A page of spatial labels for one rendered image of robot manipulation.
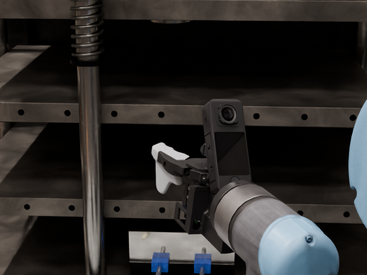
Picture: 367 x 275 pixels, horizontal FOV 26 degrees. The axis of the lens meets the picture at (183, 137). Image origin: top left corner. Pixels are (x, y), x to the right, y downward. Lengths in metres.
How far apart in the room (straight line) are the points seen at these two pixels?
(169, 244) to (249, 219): 1.22
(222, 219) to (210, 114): 0.14
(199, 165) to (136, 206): 1.06
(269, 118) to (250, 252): 1.13
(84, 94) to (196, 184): 0.97
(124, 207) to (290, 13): 0.63
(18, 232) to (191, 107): 0.82
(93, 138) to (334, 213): 0.62
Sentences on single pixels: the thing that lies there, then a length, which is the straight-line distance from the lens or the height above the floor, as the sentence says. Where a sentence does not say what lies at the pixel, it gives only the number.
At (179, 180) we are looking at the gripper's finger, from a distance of 1.00.
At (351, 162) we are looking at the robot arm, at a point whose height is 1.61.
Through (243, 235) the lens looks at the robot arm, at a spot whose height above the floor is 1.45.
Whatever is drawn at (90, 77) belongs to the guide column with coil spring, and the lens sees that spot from 1.88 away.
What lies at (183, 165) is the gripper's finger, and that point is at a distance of 0.97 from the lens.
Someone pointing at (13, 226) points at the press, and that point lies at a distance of 2.55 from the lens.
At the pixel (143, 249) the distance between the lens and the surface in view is 2.05.
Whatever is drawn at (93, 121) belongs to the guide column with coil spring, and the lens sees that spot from 1.91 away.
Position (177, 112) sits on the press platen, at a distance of 1.92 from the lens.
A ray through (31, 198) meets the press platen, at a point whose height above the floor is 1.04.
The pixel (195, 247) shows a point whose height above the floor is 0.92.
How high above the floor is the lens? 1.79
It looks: 17 degrees down
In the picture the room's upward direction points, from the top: straight up
